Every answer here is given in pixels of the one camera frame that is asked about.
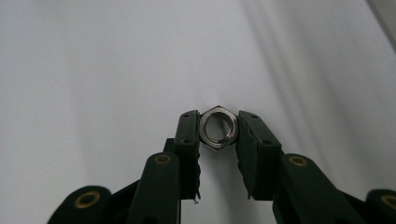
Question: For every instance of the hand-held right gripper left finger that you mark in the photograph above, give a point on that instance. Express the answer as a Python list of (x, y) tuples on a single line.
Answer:
[(162, 186)]

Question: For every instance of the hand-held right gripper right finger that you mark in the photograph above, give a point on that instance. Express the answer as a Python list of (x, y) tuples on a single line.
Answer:
[(280, 180)]

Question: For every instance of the silver hex nut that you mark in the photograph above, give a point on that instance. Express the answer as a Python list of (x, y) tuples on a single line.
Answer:
[(218, 128)]

